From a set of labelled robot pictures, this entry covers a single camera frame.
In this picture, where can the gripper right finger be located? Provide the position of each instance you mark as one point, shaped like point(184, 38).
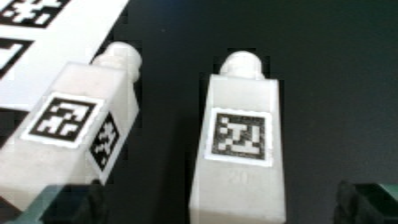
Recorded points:
point(367, 203)

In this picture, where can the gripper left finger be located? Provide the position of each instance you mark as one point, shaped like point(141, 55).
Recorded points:
point(68, 204)

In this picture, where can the white leg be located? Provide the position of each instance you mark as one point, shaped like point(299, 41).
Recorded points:
point(239, 177)
point(65, 146)

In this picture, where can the white sheet with markers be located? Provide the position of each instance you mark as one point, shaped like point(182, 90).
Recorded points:
point(52, 33)

